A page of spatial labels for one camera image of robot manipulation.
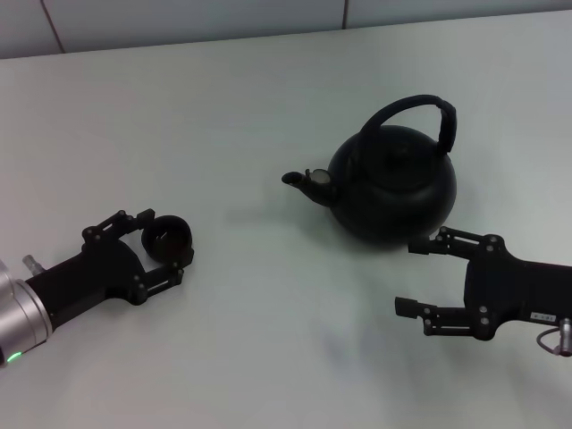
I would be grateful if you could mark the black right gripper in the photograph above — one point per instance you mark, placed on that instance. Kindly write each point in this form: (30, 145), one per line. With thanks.
(514, 290)

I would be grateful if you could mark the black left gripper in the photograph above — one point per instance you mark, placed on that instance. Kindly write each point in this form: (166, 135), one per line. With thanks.
(89, 281)

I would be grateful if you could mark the small black teacup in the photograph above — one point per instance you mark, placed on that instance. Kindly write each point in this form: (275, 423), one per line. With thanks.
(167, 239)

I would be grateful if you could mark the black round teapot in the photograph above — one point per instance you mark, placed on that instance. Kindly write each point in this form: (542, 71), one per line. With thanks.
(393, 192)

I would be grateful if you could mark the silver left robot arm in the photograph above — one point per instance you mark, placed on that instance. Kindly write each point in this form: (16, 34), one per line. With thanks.
(22, 322)

